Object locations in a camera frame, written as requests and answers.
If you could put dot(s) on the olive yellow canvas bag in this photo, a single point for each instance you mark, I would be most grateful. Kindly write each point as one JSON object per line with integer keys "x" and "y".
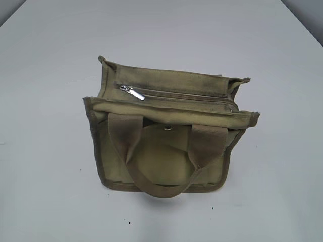
{"x": 178, "y": 140}

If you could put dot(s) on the silver metal zipper pull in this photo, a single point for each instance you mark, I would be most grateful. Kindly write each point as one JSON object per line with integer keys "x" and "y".
{"x": 132, "y": 92}

